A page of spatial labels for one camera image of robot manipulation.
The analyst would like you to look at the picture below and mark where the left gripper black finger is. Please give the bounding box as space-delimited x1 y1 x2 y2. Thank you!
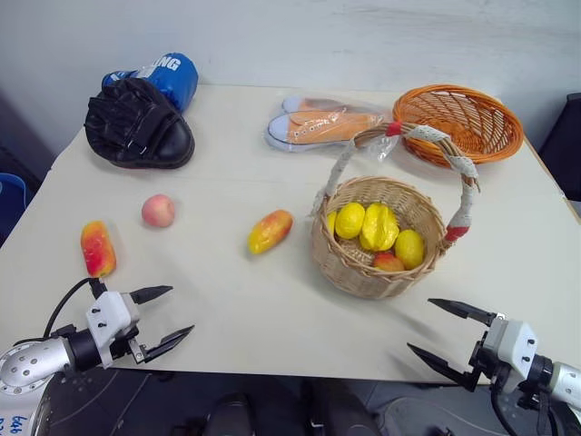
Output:
143 324 196 364
129 284 174 306

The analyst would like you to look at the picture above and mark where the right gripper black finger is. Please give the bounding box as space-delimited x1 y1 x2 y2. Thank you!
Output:
427 297 497 326
406 342 478 393

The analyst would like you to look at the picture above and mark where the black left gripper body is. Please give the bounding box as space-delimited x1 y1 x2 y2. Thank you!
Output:
107 292 149 364

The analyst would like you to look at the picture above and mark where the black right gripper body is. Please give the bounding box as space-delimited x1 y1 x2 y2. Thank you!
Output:
466 312 507 393

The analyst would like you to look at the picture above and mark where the red apple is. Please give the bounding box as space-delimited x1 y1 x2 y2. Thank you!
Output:
372 252 406 274

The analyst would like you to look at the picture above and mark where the orange wicker basket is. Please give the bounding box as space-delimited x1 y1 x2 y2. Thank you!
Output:
391 84 526 170

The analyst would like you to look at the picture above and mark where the red yellow mango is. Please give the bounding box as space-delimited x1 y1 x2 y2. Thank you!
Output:
246 209 295 256
80 220 118 279

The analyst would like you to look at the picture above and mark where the pink peach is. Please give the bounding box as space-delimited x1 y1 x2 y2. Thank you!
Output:
141 193 177 229

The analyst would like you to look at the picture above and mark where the yellow lemon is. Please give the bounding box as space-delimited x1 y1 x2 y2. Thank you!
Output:
335 202 367 240
394 229 426 271

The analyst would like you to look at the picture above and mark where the dark rounded shape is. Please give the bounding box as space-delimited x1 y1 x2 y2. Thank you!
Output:
206 391 256 436

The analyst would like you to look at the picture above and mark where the yellow starfruit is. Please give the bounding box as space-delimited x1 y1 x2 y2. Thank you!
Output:
359 203 401 253

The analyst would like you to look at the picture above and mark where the black boxing focus mitt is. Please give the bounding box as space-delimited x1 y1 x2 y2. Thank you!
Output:
84 76 197 170

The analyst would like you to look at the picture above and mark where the blue bin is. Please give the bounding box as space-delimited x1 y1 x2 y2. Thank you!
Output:
0 172 29 231

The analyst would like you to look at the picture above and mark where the orange canvas sneakers pair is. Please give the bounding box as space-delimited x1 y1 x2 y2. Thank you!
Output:
263 94 401 164

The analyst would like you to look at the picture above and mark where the blue boxing glove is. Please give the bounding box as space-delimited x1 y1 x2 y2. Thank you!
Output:
100 51 200 113

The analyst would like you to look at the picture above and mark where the orange canvas sneaker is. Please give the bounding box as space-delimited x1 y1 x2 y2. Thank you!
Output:
281 95 392 120
264 111 397 155

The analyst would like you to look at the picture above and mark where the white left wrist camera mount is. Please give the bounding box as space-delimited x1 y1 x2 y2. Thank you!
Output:
85 290 141 370

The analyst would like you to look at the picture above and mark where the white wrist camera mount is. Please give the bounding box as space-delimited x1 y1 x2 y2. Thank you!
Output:
85 290 141 370
479 316 540 394

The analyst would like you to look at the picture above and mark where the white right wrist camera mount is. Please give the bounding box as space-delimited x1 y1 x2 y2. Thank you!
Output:
479 316 540 394

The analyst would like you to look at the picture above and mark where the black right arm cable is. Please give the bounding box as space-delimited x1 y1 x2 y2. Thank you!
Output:
488 388 560 436

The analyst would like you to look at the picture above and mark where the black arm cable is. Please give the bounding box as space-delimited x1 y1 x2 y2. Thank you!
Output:
488 388 560 436
43 277 108 340

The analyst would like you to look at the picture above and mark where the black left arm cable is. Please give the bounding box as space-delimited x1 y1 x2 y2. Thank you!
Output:
43 277 108 340

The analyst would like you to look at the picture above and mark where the tan wicker basket with handle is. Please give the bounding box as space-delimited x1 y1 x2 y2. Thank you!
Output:
309 121 483 301

